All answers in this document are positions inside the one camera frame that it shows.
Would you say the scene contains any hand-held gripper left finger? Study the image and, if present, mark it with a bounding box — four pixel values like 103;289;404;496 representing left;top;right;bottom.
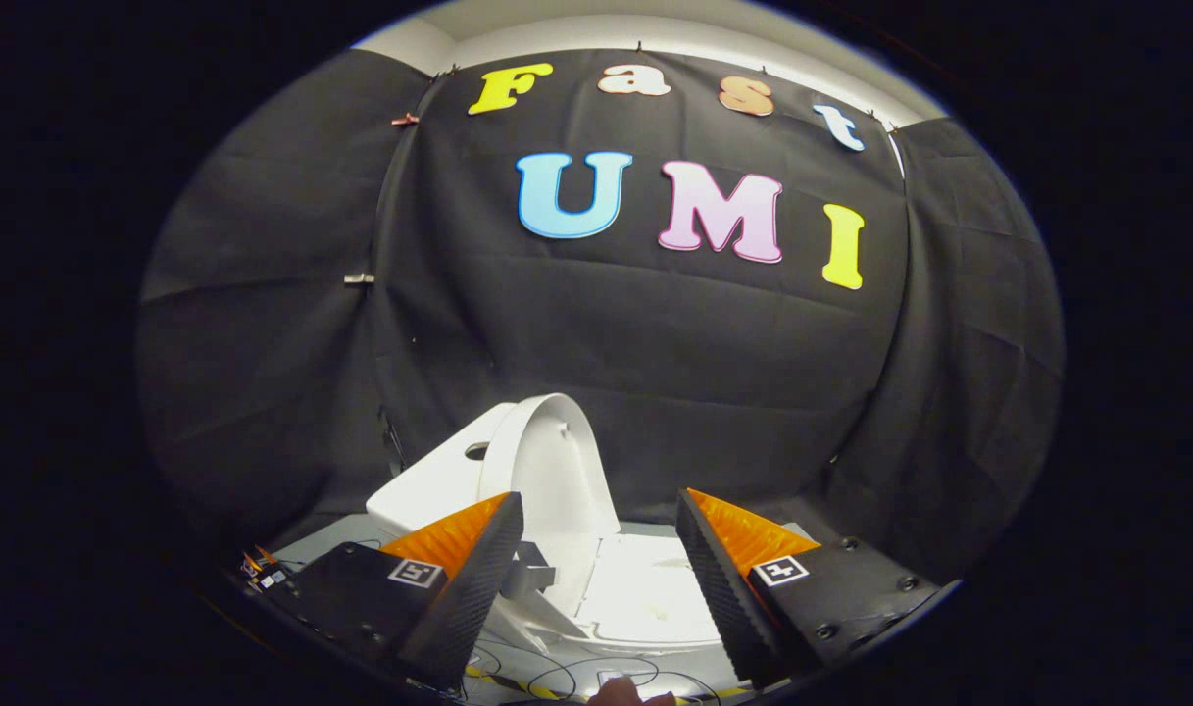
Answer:
287;491;525;693

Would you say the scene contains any white toilet lid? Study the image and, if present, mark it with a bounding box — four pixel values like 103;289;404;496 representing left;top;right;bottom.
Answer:
478;393;622;615

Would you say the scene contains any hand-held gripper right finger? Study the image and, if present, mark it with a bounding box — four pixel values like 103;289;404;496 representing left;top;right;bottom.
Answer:
676;488;940;689

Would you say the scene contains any small electronic module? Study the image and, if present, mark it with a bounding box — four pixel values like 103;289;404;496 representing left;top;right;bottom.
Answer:
240;546;294;595

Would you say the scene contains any black backdrop cloth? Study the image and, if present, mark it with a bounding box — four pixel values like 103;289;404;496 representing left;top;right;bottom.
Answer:
135;47;1066;589

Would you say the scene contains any white toilet with tank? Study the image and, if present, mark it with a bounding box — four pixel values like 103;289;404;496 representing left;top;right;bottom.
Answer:
366;400;744;660

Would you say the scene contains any yellow black hazard tape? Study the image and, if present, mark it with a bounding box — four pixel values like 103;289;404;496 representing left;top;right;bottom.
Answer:
462;663;568;703

